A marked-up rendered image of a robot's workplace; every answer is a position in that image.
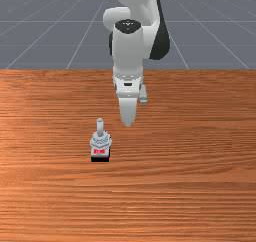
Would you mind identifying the grey toggle switch black base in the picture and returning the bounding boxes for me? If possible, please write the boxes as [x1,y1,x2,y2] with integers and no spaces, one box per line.
[89,117,112,163]

